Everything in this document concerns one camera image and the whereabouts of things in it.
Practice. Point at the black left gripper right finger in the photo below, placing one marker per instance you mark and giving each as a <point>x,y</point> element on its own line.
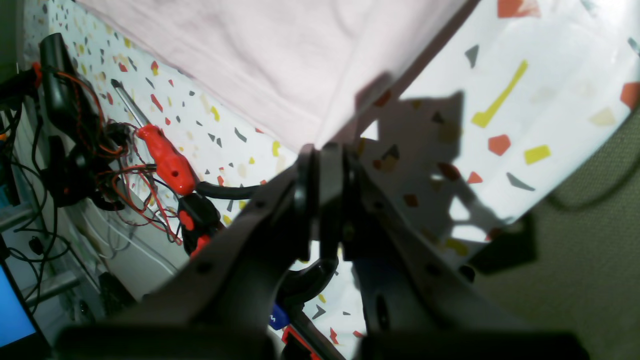
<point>416,307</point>

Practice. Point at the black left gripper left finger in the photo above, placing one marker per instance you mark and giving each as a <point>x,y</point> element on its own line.
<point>218,306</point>

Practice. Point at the pink T-shirt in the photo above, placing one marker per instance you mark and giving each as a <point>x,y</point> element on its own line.
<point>301,70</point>

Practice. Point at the red handle screwdriver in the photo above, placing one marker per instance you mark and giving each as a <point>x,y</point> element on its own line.
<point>172,167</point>

